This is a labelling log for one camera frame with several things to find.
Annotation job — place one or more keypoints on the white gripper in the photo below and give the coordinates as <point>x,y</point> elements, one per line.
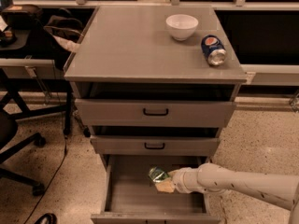
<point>179,179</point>

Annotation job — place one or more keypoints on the crushed green soda can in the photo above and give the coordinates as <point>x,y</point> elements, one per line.
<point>158,175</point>

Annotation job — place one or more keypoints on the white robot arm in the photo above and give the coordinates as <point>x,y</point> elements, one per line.
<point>279,190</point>

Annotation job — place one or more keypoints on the grey open bottom drawer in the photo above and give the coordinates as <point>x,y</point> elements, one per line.
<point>131,198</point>

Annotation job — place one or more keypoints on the grey middle drawer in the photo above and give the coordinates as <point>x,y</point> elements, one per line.
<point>148,145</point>

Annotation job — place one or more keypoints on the grey drawer cabinet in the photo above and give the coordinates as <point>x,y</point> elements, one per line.
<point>128,54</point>

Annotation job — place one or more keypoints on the grey top drawer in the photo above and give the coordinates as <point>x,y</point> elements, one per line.
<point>155,113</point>

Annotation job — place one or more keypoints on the blue Pepsi can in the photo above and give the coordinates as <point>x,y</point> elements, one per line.
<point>213,50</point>

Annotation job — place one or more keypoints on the black shoe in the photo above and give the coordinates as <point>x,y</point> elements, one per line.
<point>48,218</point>

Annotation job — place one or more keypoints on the white ceramic bowl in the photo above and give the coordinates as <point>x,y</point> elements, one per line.
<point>181,26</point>

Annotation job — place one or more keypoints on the black office chair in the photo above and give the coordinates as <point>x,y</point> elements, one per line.
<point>8,129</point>

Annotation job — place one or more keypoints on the dark side desk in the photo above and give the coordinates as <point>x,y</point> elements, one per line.
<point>35,65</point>

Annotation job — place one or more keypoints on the dark bag on desk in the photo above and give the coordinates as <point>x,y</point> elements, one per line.
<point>65,31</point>

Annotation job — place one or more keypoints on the black device on desk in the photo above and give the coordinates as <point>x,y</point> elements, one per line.
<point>20,20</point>

